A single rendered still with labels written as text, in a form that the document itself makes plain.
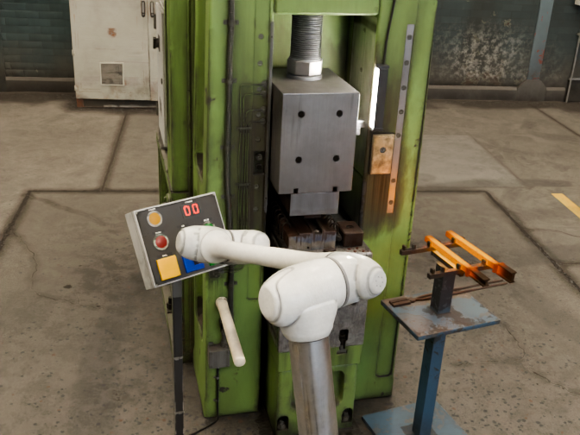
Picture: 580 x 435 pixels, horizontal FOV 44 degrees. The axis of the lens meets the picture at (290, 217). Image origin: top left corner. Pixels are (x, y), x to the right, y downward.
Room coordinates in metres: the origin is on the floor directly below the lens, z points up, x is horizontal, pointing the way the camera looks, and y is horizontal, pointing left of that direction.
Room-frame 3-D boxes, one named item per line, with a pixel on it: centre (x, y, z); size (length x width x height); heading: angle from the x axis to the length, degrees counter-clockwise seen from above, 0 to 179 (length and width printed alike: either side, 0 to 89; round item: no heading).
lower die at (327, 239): (2.85, -0.04, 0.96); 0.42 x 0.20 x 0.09; 15
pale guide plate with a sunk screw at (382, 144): (2.86, -0.37, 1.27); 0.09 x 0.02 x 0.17; 105
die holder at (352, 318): (2.88, -0.09, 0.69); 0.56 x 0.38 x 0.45; 15
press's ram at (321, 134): (2.86, -0.08, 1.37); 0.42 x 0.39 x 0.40; 15
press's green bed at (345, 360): (2.88, -0.09, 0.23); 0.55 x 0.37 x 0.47; 15
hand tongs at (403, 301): (2.77, -0.72, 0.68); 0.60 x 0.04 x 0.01; 115
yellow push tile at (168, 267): (2.26, 0.42, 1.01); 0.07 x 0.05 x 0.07; 130
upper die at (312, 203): (2.85, -0.04, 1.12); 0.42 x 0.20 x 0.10; 15
